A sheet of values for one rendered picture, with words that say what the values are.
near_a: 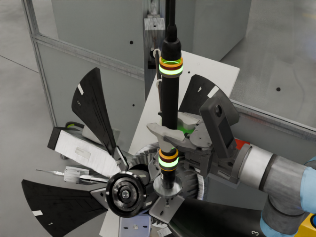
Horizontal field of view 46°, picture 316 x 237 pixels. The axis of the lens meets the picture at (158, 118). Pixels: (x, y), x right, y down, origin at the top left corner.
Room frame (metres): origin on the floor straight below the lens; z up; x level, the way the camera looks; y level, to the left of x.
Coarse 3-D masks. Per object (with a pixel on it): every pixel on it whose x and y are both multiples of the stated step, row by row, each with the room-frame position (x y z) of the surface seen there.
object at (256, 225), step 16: (192, 208) 0.57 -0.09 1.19; (208, 208) 0.56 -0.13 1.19; (224, 208) 0.56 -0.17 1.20; (240, 208) 0.56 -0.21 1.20; (176, 224) 0.52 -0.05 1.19; (192, 224) 0.52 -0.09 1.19; (208, 224) 0.52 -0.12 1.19; (224, 224) 0.52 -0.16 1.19; (240, 224) 0.51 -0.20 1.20; (256, 224) 0.51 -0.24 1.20
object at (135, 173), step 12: (132, 168) 0.71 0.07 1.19; (144, 168) 0.69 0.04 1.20; (120, 180) 0.62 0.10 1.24; (132, 180) 0.61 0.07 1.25; (144, 180) 0.61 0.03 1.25; (108, 192) 0.60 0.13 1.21; (120, 192) 0.60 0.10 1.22; (132, 192) 0.59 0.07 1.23; (144, 192) 0.57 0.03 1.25; (108, 204) 0.58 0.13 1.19; (120, 204) 0.57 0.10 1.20; (132, 204) 0.56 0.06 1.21; (144, 204) 0.56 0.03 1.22; (120, 216) 0.55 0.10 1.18; (132, 216) 0.54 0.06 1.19
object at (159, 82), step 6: (168, 0) 0.66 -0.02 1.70; (174, 0) 0.58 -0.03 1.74; (168, 6) 0.66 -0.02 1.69; (174, 6) 0.58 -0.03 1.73; (168, 12) 0.66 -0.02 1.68; (174, 12) 0.58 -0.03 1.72; (168, 18) 0.66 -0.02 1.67; (174, 18) 0.58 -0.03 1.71; (174, 24) 0.58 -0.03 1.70; (156, 42) 1.10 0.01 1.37; (156, 48) 1.06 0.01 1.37; (156, 54) 1.02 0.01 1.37; (156, 84) 0.88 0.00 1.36
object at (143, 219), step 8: (136, 216) 0.58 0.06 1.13; (144, 216) 0.59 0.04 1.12; (120, 224) 0.56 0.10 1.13; (128, 224) 0.56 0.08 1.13; (136, 224) 0.57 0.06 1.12; (144, 224) 0.57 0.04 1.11; (120, 232) 0.54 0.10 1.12; (128, 232) 0.55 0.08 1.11; (136, 232) 0.55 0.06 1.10; (144, 232) 0.56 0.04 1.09
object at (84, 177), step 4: (48, 172) 0.80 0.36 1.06; (52, 172) 0.80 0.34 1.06; (56, 172) 0.79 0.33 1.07; (60, 172) 0.79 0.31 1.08; (80, 176) 0.75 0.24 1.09; (84, 176) 0.75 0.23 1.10; (88, 176) 0.75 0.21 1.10; (92, 176) 0.75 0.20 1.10; (80, 180) 0.75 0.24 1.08; (84, 180) 0.74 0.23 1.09; (88, 180) 0.74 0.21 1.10; (92, 180) 0.73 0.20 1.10; (96, 180) 0.73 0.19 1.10; (100, 180) 0.73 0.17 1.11; (104, 180) 0.72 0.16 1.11; (108, 180) 0.72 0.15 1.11
